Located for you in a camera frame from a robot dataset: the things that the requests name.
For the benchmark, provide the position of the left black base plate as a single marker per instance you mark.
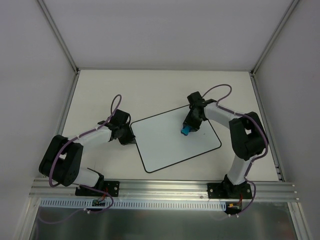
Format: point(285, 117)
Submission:
point(111, 187)

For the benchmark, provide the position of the aluminium frame post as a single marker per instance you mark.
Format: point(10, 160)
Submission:
point(275, 34)
point(57, 34)

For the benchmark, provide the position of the white whiteboard black frame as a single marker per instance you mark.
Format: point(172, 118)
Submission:
point(161, 144)

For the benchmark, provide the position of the left aluminium frame post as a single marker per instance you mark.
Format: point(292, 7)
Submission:
point(57, 34)

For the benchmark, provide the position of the right aluminium frame post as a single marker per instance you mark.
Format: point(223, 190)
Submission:
point(275, 34)

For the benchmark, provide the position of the aluminium mounting rail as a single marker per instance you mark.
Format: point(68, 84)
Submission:
point(177, 190)

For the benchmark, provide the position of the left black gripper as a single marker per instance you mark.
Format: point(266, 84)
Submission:
point(127, 137)

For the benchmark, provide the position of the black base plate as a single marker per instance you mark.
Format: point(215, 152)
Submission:
point(223, 190)
point(111, 187)

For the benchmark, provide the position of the blue whiteboard eraser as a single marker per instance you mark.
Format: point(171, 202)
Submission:
point(185, 130)

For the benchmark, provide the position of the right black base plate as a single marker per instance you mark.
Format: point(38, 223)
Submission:
point(223, 190)

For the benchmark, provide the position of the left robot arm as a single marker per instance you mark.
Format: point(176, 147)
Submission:
point(62, 159)

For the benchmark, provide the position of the white slotted cable duct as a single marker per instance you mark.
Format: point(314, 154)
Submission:
point(134, 204)

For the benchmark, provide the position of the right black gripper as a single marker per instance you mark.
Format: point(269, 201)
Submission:
point(193, 124)

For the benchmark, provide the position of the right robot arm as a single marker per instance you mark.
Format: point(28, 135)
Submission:
point(248, 140)

